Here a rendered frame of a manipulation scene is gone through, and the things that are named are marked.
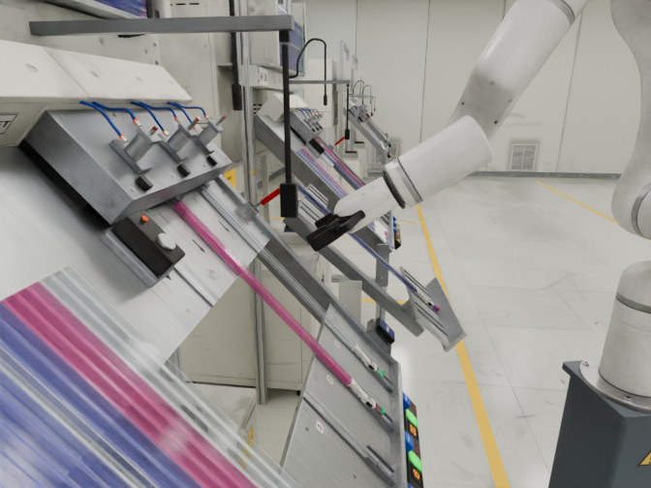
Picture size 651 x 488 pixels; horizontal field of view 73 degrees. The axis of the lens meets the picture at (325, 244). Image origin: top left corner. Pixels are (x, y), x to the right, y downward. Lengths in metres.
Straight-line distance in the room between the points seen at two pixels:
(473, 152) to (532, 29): 0.19
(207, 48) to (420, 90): 6.75
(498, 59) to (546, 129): 7.96
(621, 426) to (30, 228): 1.02
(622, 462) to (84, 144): 1.08
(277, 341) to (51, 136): 1.46
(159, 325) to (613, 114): 8.80
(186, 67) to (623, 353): 1.54
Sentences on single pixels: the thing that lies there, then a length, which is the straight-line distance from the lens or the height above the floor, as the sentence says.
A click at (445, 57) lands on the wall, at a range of 8.32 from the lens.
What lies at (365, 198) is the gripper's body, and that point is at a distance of 0.71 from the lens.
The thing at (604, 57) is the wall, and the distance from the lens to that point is 8.96.
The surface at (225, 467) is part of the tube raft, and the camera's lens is 0.48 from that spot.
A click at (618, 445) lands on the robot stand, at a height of 0.62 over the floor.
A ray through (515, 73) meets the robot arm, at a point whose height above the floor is 1.30.
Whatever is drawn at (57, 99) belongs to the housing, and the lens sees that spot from 0.59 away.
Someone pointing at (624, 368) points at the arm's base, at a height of 0.76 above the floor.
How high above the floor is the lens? 1.25
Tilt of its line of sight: 18 degrees down
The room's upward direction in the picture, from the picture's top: straight up
